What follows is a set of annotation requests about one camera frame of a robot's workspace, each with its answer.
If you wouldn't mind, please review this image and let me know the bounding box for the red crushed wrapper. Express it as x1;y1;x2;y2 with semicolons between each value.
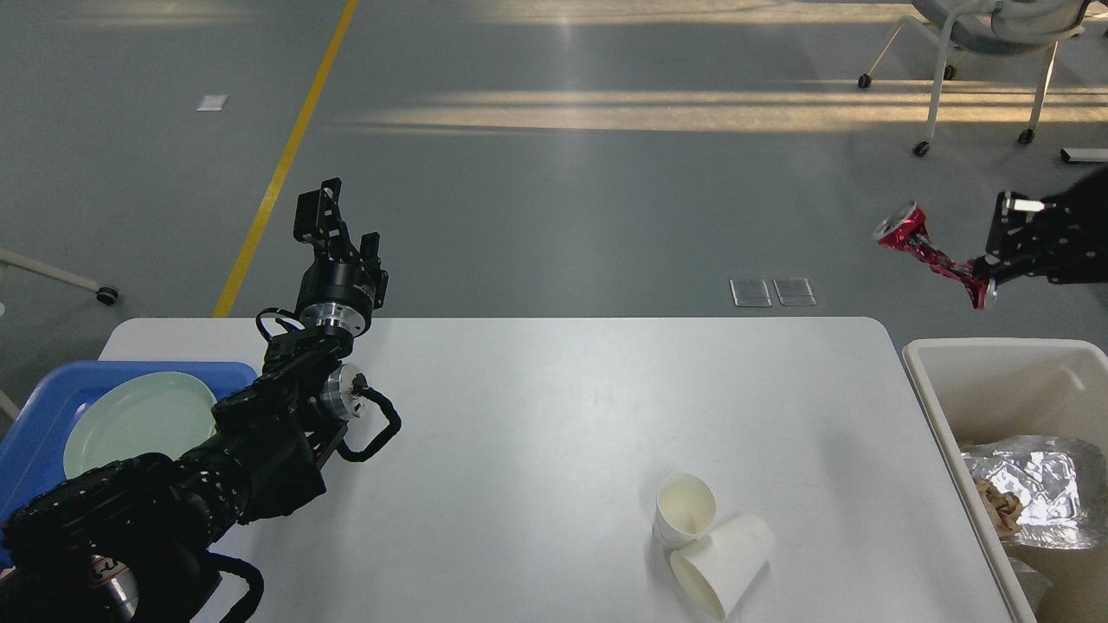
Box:
872;201;995;312

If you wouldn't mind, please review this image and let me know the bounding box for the white plastic bin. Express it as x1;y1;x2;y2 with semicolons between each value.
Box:
903;338;1107;622

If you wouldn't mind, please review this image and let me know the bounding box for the white rolling chair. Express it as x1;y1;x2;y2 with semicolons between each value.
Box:
856;1;1090;157

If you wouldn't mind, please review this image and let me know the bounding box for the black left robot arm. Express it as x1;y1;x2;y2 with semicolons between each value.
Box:
3;177;403;622

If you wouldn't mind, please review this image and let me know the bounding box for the white caster leg left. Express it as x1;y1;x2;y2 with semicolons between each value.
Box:
1;248;121;306

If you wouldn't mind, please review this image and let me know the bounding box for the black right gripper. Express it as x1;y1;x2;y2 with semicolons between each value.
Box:
970;166;1107;286

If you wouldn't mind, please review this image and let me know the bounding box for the pale green plate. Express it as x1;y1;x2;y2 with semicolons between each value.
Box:
62;371;216;478

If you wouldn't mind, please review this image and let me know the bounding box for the white bar on floor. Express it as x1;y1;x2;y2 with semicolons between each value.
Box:
1060;147;1108;164

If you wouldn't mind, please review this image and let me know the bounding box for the clear floor plate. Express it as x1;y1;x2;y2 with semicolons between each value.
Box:
731;279;773;308
773;279;818;306

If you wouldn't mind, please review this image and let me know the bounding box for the foil bag with brown paper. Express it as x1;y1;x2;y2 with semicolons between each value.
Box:
958;435;1105;551

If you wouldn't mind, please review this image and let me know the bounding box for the white paper cup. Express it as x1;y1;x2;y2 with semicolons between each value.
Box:
669;513;776;622
652;472;717;549

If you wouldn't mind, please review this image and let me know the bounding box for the blue plastic tray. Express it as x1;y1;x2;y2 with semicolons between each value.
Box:
1;360;257;519

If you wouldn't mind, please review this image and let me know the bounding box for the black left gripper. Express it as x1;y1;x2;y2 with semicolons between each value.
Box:
293;178;388;337

